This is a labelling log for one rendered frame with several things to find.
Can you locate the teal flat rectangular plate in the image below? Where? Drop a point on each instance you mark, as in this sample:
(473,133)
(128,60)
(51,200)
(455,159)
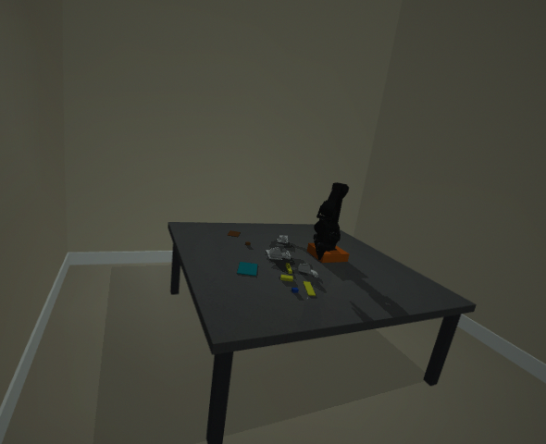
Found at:
(247,269)

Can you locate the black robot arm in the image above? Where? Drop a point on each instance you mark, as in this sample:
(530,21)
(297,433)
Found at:
(330,213)

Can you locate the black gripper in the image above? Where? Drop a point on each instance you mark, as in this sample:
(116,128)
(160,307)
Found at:
(320,243)

